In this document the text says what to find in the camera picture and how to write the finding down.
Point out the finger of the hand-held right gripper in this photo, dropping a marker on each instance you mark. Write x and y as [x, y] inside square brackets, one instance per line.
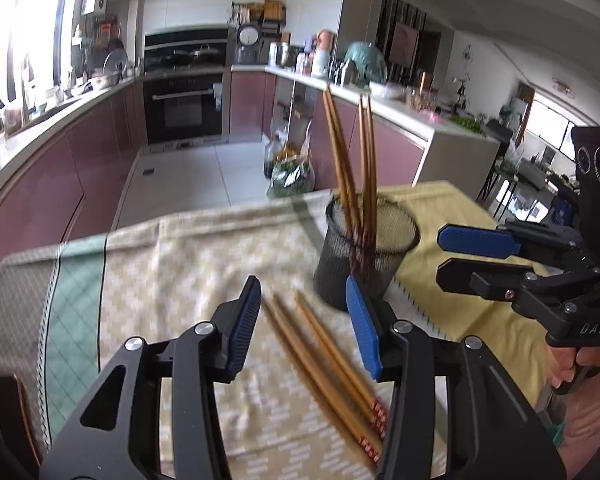
[480, 280]
[475, 241]

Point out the kitchen faucet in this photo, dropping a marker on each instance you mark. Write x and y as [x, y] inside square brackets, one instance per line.
[27, 90]

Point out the bag of green vegetables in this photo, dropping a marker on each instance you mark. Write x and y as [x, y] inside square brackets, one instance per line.
[291, 180]

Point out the steel pot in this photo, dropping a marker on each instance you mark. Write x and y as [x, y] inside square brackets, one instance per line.
[282, 54]

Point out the beige and green patterned tablecloth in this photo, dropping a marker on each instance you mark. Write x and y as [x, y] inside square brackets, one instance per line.
[180, 270]

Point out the brown wooden object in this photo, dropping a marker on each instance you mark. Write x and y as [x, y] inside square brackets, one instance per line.
[15, 420]

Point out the living room window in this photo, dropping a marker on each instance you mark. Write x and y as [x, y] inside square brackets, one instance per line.
[555, 125]

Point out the person's right hand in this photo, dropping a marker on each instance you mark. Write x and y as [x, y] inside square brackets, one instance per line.
[567, 367]

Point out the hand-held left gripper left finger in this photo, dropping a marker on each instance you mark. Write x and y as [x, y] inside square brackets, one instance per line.
[244, 327]

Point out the pink thermos jug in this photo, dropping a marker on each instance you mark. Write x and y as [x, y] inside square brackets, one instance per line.
[325, 52]

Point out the round pan lid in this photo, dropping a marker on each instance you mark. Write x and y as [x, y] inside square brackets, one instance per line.
[115, 60]

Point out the rack with cutting boards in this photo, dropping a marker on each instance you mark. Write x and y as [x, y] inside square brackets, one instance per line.
[260, 12]

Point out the pink base cabinet run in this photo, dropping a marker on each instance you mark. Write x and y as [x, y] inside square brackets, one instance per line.
[247, 105]
[55, 175]

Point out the white cloth with zigzag edge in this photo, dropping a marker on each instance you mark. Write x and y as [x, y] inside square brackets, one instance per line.
[422, 310]

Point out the wooden chopstick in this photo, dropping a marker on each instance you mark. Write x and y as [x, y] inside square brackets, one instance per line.
[320, 385]
[371, 170]
[336, 160]
[363, 170]
[344, 160]
[330, 345]
[325, 370]

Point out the black built-in steam oven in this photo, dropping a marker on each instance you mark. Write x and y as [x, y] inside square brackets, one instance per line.
[185, 52]

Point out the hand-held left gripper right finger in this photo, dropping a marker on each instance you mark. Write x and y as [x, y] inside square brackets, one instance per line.
[362, 330]

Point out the black mesh utensil holder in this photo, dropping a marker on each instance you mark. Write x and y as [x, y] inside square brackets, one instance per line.
[340, 272]

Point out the teal mesh food cover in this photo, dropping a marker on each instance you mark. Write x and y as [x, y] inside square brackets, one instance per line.
[366, 60]

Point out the glass jar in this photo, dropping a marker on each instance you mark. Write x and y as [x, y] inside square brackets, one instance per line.
[274, 160]

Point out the yellow cloth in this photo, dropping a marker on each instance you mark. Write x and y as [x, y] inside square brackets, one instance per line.
[480, 320]

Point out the kitchen window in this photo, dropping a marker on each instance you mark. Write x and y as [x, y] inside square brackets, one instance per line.
[25, 15]

